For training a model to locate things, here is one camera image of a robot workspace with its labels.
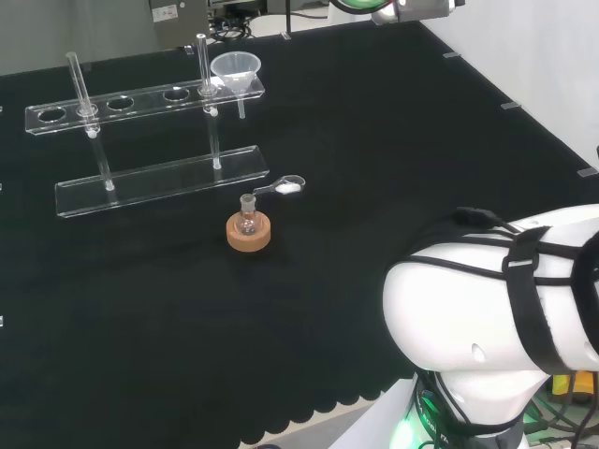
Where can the glass weighing funnel with powder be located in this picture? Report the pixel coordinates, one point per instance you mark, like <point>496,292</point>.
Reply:
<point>287,187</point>

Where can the clear acrylic funnel stand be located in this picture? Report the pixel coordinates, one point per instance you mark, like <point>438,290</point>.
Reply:
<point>154,175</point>

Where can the small round-bottom glass flask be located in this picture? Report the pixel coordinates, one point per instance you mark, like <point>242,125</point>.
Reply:
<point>246,223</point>

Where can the black bench cloth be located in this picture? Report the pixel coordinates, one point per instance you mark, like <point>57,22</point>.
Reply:
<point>374,163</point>

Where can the grey metal box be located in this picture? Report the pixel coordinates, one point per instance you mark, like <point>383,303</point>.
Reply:
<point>180,23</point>

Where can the yellow stop button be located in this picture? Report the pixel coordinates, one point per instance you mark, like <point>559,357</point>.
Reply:
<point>580,386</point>

